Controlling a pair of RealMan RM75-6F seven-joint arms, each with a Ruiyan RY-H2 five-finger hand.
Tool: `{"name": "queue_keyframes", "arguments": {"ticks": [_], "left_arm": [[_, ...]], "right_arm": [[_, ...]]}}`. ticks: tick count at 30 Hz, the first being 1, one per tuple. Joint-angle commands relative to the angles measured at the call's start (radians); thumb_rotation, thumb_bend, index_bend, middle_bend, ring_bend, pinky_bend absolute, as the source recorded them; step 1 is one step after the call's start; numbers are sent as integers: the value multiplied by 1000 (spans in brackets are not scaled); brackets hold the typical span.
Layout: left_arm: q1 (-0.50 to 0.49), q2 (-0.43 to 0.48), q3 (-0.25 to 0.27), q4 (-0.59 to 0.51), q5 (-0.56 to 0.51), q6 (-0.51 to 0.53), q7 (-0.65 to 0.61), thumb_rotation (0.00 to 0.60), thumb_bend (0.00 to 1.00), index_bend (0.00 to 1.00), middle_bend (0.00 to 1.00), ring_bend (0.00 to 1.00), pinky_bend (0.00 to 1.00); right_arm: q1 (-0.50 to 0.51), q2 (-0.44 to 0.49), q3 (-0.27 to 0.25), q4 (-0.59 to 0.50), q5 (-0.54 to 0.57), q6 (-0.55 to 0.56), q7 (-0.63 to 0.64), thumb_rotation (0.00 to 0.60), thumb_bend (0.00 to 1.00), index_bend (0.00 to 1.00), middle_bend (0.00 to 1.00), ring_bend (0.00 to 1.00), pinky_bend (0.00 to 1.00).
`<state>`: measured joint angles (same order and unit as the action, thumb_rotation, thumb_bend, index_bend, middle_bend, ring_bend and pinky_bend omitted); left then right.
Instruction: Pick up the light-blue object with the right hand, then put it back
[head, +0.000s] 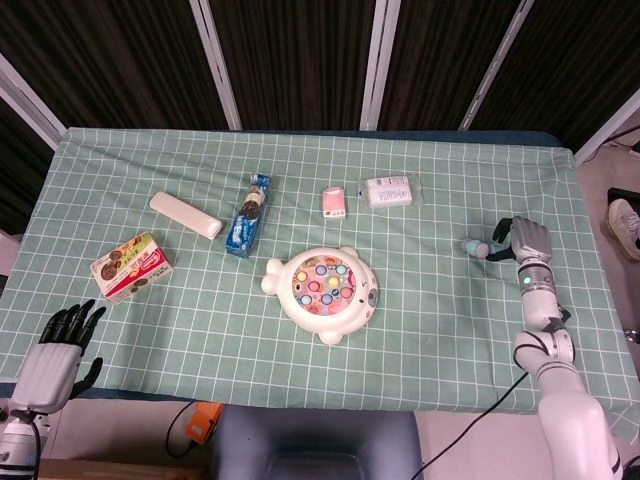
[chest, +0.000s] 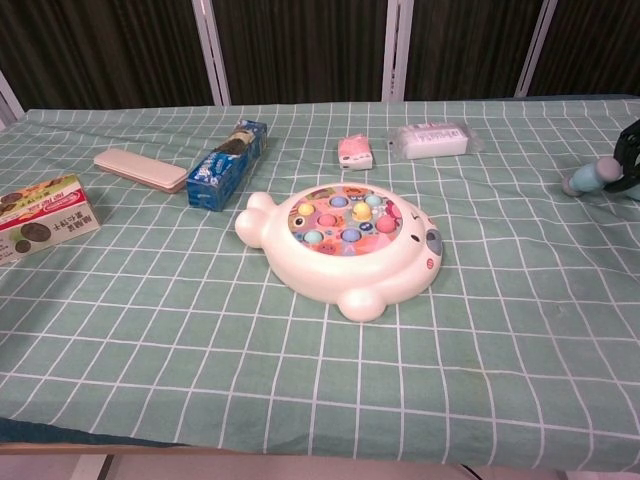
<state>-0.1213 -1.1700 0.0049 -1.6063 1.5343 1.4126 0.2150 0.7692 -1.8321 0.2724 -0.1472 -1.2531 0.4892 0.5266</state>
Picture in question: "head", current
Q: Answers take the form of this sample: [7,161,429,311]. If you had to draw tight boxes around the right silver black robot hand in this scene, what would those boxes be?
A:
[487,216,554,265]

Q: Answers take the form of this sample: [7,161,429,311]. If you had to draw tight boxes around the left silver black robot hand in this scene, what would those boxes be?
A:
[9,298,107,414]

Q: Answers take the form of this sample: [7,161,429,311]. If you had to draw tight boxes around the light blue toy hammer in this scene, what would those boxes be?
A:
[460,238,501,260]

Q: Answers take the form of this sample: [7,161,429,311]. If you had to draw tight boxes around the white whack-a-mole toy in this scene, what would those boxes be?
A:
[260,245,380,346]

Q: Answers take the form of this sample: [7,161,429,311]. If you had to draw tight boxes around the grey white sneaker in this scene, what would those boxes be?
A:
[607,198,640,262]

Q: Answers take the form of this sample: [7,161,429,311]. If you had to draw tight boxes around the white box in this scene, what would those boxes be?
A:
[0,230,22,277]

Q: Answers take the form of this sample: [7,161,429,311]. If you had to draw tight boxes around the red green cookie box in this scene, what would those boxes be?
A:
[89,230,175,305]

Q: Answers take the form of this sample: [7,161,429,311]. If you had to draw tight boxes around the white wrapped tissue pack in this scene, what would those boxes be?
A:
[358,174,426,210]

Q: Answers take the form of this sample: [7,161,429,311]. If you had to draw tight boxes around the green checked tablecloth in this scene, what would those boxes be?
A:
[0,127,640,441]

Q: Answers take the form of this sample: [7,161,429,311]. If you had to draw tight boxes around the orange plastic device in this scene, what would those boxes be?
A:
[188,401,225,444]

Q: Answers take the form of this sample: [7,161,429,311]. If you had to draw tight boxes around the dark ribbed partition panel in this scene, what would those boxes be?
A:
[0,97,54,236]
[377,0,521,132]
[204,0,379,132]
[0,0,229,146]
[472,0,640,151]

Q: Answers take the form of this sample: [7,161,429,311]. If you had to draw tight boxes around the small pink tissue pack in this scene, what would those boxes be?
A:
[323,186,349,220]

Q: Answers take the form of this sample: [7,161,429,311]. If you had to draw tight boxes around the cream pencil case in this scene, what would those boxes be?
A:
[149,191,224,241]

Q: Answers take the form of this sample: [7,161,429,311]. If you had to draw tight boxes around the blue Oreo cookie box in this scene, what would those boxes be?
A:
[224,173,274,259]

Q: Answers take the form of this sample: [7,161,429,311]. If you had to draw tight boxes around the grey blue robot torso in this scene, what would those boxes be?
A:
[209,404,426,480]

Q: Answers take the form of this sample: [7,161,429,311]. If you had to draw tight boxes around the white partition frame post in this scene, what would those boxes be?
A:
[359,0,402,132]
[574,94,640,164]
[458,0,536,132]
[188,0,244,131]
[0,52,69,151]

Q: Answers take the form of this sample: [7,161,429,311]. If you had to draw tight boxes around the black cable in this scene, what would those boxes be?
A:
[165,402,201,459]
[412,372,531,480]

